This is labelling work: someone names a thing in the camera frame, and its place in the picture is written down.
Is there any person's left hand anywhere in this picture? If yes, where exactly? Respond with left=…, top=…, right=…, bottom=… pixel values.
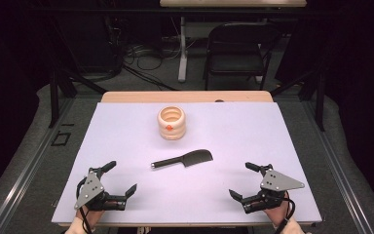
left=75, top=200, right=119, bottom=229

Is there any white table with white leg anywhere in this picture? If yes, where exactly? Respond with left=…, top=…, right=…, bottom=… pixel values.
left=159, top=0, right=308, bottom=83

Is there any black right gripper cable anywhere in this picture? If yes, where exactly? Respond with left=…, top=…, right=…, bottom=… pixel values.
left=273, top=195, right=297, bottom=234

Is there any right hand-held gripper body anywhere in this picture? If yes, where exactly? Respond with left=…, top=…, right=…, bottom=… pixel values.
left=241, top=163, right=306, bottom=215

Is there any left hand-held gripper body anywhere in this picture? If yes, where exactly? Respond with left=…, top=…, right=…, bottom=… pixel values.
left=74, top=167, right=128, bottom=213

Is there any cream ribbed knife holder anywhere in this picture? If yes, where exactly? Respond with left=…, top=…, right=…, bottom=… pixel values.
left=157, top=105, right=187, bottom=141

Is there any black cleaver knife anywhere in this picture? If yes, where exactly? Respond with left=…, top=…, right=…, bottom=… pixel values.
left=150, top=148, right=214, bottom=170

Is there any person's right hand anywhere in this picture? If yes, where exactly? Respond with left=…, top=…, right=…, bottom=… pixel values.
left=262, top=191, right=292, bottom=229

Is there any black metal stand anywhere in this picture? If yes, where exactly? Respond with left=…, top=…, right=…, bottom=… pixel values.
left=46, top=69, right=109, bottom=129
left=268, top=69, right=327, bottom=133

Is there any bundle of floor cables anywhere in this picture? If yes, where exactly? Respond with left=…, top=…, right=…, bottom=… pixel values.
left=122, top=41, right=183, bottom=92

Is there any white table mat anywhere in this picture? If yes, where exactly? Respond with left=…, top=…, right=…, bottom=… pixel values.
left=51, top=101, right=323, bottom=226

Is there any metal floor rail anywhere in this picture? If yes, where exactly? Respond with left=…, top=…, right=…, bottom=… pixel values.
left=0, top=97, right=76, bottom=234
left=302, top=98, right=374, bottom=234

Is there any wooden table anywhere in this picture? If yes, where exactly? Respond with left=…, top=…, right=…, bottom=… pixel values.
left=57, top=90, right=317, bottom=228

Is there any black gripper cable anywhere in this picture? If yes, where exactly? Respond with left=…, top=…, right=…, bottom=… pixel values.
left=75, top=176, right=93, bottom=234
left=273, top=195, right=297, bottom=234

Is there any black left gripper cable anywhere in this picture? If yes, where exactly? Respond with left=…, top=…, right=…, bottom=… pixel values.
left=75, top=176, right=93, bottom=234

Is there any black folding chair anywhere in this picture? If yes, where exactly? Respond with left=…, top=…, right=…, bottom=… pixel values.
left=202, top=21, right=282, bottom=92

